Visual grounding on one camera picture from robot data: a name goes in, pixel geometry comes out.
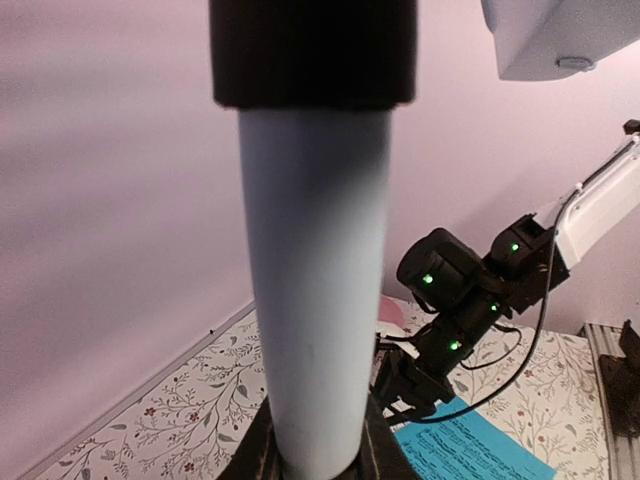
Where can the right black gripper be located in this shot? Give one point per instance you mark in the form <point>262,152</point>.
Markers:
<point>406,391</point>

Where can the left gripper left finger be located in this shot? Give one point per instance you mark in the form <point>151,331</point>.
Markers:
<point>257,456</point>

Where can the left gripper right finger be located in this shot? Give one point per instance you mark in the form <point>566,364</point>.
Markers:
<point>380,456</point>

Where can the blue sheet music page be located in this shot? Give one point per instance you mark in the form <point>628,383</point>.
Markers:
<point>468,447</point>

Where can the light blue music stand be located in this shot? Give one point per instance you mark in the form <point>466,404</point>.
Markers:
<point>315,85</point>

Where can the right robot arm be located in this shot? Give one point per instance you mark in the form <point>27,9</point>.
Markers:
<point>467,294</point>

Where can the pink plate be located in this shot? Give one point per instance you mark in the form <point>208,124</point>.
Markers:
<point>390,312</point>

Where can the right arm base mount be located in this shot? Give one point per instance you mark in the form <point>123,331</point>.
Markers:
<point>620,376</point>

